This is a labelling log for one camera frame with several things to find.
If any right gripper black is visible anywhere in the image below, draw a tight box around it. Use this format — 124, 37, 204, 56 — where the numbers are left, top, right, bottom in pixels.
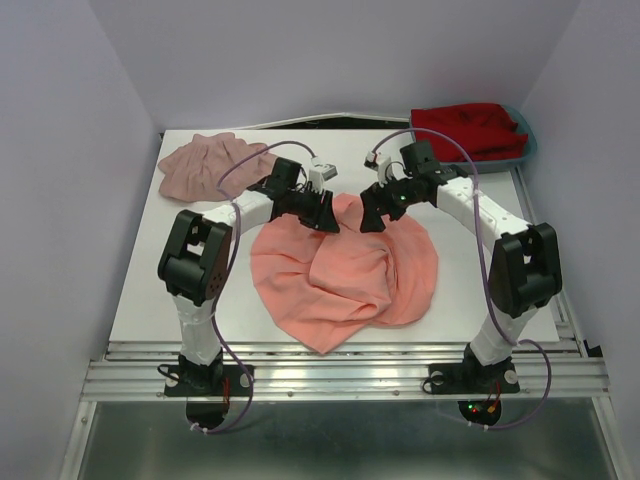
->
358, 169, 419, 233

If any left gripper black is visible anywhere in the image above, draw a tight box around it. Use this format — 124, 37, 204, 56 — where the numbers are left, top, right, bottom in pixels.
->
286, 185, 341, 234

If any salmon orange skirt pile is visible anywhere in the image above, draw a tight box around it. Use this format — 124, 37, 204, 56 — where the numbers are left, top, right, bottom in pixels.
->
250, 193, 439, 354

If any dusty pink pleated skirt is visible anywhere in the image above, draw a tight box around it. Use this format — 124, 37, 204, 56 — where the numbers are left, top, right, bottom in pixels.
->
158, 132, 276, 203

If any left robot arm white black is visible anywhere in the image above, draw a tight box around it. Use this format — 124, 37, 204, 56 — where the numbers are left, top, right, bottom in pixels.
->
158, 158, 339, 397

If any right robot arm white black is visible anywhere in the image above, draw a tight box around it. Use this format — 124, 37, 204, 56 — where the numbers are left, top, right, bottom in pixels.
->
360, 142, 562, 395

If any red garment in basket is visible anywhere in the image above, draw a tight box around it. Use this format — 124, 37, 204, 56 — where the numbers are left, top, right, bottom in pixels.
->
410, 103, 529, 162

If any blue grey plastic basket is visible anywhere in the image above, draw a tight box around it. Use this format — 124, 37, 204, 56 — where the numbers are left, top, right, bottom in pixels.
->
409, 103, 537, 171

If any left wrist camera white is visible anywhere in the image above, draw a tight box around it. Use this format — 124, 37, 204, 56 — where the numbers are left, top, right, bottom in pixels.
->
307, 164, 338, 193

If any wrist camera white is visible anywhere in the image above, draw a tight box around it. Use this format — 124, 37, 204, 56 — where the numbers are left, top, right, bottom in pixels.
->
307, 164, 338, 193
364, 151, 396, 186

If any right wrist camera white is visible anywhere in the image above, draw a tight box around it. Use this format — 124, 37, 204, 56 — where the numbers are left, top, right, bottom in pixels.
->
364, 151, 396, 186

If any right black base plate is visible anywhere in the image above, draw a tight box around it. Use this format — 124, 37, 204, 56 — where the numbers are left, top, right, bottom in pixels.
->
421, 363, 520, 395

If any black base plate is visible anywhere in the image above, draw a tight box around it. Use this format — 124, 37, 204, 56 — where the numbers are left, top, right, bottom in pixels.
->
159, 364, 250, 398
421, 363, 520, 395

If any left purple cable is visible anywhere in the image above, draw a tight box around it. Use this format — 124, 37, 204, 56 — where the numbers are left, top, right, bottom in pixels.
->
189, 139, 321, 435

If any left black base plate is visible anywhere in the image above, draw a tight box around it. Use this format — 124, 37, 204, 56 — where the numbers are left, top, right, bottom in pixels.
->
159, 364, 250, 398

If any aluminium rail frame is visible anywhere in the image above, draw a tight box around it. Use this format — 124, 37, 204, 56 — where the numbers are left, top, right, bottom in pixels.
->
62, 193, 629, 479

